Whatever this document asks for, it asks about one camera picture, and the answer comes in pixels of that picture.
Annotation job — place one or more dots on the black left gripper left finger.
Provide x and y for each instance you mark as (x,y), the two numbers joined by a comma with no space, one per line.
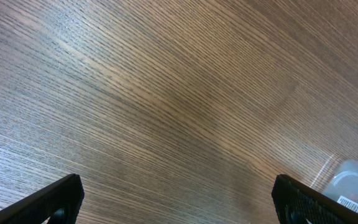
(58,202)

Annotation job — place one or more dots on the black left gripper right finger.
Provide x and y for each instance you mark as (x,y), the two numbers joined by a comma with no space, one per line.
(296,203)

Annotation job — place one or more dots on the clear plastic container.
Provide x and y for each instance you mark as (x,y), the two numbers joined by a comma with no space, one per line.
(343,187)

